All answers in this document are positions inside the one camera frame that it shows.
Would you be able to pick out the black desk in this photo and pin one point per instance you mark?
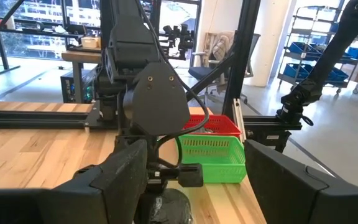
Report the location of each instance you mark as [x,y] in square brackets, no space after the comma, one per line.
[2,49]

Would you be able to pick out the wooden desk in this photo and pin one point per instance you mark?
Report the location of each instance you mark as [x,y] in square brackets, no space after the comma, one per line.
[79,56]

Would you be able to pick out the bagged black oval item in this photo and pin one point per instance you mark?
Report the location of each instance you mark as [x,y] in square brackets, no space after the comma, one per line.
[166,207]

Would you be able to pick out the green plastic basket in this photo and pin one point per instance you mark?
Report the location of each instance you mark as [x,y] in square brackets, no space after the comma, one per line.
[216,161]

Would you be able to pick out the metal shelving rack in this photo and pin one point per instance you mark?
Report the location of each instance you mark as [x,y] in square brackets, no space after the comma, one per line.
[283,62]

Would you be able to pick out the dark office chair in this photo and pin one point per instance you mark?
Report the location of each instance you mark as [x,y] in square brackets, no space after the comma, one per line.
[200,72]

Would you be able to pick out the beige blanket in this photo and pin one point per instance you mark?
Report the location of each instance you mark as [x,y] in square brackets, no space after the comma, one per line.
[222,46]

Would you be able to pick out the small cardboard box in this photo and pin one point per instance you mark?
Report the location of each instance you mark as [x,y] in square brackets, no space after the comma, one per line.
[90,42]

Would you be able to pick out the bagged metal nail tool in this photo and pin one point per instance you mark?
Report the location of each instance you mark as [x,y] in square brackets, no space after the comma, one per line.
[208,130]

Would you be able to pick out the black aluminium table frame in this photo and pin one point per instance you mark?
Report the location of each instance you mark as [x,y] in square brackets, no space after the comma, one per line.
[244,46]

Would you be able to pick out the black camera rig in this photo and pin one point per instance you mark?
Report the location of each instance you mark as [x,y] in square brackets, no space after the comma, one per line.
[182,40]

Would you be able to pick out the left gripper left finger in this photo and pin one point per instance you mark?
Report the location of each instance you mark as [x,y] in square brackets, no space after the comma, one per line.
[73,202]

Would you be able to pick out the black computer tower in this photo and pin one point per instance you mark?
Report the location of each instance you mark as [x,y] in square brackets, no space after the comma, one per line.
[73,87]

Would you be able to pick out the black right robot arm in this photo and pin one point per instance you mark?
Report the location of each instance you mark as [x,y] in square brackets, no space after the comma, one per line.
[160,102]

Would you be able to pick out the red plastic basket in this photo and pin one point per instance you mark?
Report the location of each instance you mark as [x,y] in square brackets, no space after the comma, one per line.
[219,123]

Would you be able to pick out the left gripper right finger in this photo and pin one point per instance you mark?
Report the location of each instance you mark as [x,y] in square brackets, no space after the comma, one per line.
[291,193]

